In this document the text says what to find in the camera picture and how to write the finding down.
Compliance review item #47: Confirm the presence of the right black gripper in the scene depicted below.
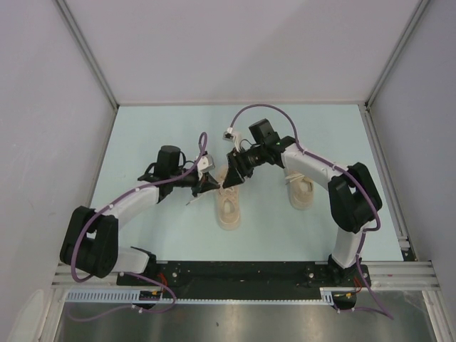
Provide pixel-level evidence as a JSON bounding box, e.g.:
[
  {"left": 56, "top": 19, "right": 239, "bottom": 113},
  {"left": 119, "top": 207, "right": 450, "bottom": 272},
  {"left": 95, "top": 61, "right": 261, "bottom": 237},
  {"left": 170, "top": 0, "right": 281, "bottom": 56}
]
[{"left": 223, "top": 144, "right": 267, "bottom": 189}]

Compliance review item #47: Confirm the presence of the white shoelace of sneaker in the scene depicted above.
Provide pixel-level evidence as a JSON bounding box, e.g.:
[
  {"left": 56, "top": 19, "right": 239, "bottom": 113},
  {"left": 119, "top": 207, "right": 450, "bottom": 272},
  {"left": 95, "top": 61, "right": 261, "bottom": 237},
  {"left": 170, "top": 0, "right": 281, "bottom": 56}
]
[{"left": 187, "top": 187, "right": 237, "bottom": 205}]

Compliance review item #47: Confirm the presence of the beige lace sneaker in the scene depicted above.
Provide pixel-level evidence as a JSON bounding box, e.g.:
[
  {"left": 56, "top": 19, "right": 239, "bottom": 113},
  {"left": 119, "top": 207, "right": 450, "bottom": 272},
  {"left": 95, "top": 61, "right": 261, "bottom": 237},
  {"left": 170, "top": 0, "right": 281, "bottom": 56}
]
[
  {"left": 284, "top": 169, "right": 314, "bottom": 210},
  {"left": 215, "top": 165, "right": 241, "bottom": 231}
]

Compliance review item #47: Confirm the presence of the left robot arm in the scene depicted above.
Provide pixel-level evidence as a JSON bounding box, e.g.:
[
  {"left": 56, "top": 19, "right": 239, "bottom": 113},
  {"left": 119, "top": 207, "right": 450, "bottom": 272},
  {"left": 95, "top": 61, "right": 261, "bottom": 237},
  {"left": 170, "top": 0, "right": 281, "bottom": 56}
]
[{"left": 60, "top": 145, "right": 219, "bottom": 285}]

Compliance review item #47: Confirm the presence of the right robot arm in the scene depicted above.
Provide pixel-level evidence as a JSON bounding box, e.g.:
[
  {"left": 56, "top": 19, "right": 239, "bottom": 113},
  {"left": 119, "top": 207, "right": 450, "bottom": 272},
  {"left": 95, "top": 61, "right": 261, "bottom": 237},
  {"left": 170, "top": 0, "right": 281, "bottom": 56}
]
[{"left": 222, "top": 119, "right": 383, "bottom": 286}]

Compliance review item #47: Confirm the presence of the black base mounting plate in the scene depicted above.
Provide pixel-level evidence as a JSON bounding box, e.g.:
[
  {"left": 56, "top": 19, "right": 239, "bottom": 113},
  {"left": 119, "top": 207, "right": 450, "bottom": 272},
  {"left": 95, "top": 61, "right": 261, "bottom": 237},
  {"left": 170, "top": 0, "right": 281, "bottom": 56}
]
[{"left": 117, "top": 261, "right": 372, "bottom": 301}]

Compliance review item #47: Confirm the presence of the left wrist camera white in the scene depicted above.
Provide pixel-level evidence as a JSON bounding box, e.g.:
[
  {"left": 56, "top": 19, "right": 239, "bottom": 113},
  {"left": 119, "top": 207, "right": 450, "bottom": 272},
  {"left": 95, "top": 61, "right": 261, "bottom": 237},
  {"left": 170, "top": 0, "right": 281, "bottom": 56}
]
[{"left": 197, "top": 153, "right": 215, "bottom": 175}]

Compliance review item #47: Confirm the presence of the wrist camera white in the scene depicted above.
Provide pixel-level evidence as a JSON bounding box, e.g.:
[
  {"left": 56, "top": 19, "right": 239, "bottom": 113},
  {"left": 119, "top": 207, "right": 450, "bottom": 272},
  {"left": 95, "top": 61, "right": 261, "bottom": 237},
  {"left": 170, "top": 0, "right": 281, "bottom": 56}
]
[
  {"left": 222, "top": 127, "right": 242, "bottom": 152},
  {"left": 197, "top": 153, "right": 215, "bottom": 175}
]

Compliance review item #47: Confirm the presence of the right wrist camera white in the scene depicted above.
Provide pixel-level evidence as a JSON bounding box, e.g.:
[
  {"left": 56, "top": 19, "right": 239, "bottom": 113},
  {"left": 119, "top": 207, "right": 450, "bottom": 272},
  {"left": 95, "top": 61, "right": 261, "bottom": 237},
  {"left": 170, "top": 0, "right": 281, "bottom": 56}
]
[{"left": 222, "top": 127, "right": 242, "bottom": 152}]

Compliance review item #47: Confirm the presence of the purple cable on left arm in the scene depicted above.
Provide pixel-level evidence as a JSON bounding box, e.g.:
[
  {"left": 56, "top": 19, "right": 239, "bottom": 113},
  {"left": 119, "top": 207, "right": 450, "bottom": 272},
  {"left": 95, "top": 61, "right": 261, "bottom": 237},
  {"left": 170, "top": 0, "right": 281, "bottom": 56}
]
[{"left": 67, "top": 132, "right": 209, "bottom": 322}]

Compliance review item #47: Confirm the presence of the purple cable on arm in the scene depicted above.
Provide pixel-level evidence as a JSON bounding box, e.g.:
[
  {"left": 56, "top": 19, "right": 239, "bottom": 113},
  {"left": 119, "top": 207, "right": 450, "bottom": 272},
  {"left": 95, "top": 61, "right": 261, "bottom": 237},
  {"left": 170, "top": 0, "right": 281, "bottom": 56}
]
[
  {"left": 67, "top": 132, "right": 209, "bottom": 322},
  {"left": 227, "top": 103, "right": 395, "bottom": 321}
]

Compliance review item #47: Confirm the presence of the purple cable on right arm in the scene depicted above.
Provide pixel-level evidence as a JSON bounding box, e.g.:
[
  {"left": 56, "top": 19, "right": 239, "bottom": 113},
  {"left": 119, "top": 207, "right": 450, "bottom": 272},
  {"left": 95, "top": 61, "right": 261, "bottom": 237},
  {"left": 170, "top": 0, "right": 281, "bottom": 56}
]
[{"left": 227, "top": 103, "right": 395, "bottom": 321}]

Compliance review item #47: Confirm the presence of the aluminium corner post right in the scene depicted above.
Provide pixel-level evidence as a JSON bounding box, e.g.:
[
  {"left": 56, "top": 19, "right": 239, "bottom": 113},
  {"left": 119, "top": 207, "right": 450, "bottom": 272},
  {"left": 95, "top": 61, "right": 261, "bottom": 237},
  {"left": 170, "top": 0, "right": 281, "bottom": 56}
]
[{"left": 363, "top": 0, "right": 432, "bottom": 108}]

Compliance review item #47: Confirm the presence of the aluminium corner post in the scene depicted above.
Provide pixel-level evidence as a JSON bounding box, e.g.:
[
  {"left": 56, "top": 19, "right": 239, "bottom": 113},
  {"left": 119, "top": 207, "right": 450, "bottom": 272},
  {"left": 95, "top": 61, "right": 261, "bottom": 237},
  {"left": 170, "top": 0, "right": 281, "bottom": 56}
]
[
  {"left": 363, "top": 0, "right": 432, "bottom": 108},
  {"left": 53, "top": 0, "right": 119, "bottom": 110}
]

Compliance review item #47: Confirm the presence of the white slotted cable duct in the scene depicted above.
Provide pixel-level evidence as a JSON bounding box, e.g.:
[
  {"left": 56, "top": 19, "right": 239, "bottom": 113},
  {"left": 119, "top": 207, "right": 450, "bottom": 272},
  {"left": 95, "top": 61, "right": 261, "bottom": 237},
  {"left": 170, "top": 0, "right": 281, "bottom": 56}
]
[{"left": 66, "top": 286, "right": 357, "bottom": 306}]

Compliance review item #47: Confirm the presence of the aluminium corner post left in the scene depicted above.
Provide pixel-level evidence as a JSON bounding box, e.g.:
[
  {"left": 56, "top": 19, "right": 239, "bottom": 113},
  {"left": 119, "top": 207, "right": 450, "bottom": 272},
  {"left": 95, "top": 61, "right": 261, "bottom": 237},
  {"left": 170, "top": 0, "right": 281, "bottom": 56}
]
[{"left": 53, "top": 0, "right": 119, "bottom": 110}]

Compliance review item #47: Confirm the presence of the aluminium side rail right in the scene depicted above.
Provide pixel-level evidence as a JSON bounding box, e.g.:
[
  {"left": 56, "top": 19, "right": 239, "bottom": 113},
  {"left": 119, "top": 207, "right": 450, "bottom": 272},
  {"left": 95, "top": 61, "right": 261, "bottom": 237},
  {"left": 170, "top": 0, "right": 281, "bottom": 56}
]
[{"left": 358, "top": 104, "right": 417, "bottom": 261}]

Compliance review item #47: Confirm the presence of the aluminium frame rail front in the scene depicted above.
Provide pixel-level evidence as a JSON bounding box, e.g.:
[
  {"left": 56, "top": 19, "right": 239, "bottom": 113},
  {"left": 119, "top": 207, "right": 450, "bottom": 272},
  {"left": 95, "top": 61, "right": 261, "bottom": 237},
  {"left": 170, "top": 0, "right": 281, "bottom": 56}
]
[{"left": 51, "top": 261, "right": 440, "bottom": 291}]

